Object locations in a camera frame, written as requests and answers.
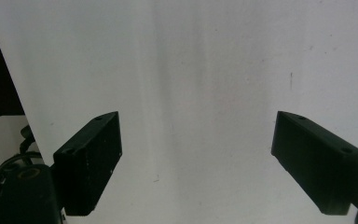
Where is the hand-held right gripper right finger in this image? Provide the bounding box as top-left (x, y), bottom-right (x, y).
top-left (270, 110), bottom-right (358, 216)

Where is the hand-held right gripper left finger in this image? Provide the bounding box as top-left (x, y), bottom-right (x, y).
top-left (52, 110), bottom-right (123, 217)

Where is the black cable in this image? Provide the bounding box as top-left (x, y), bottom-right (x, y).
top-left (0, 124), bottom-right (44, 194)

